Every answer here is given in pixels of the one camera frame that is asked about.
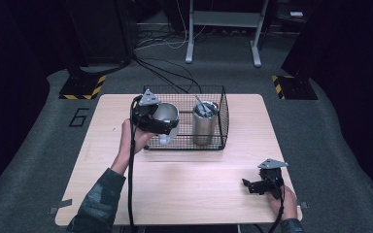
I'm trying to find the black stand with striped base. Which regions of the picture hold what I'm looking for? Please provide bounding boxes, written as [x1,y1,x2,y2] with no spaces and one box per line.
[58,0,134,101]
[270,0,373,101]

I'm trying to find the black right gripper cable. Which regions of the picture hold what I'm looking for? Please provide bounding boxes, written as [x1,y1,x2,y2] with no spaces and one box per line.
[266,176,287,233]

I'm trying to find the silver metal tumbler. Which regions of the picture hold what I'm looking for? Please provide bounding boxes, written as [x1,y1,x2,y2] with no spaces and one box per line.
[191,100,220,147]

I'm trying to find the black wire basket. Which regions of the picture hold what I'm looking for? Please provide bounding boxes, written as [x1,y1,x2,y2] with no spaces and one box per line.
[140,84,230,151]

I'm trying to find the person's left hand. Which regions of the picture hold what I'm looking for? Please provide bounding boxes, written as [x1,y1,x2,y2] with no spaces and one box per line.
[118,117,157,164]

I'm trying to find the metal straw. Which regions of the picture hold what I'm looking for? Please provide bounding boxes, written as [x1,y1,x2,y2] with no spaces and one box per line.
[194,94,211,115]

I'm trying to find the silver metal mug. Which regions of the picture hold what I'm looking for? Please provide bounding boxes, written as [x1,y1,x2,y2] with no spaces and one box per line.
[151,102,181,146]

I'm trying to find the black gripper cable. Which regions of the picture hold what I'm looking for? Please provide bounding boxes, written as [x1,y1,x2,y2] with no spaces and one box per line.
[266,176,287,233]
[126,95,144,233]

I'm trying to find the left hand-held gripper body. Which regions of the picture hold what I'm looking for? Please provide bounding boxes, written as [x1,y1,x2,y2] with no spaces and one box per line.
[130,88,163,134]

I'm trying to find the person's right hand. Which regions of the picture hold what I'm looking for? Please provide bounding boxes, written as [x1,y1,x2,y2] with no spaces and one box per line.
[266,184,299,222]

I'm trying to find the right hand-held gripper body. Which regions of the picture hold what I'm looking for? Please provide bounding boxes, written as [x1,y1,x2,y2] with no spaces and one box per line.
[257,157,289,201]

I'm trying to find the white floor cables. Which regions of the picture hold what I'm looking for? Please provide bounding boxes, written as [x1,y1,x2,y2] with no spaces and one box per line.
[134,0,209,52]

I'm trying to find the white metal desk frame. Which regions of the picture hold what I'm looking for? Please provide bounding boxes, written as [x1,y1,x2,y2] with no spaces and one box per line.
[185,0,270,68]

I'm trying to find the black floor cables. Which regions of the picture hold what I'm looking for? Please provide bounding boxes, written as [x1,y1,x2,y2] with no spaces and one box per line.
[131,54,204,95]

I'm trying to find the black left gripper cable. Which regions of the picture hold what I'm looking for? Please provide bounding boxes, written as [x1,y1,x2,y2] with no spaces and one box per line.
[126,95,144,233]

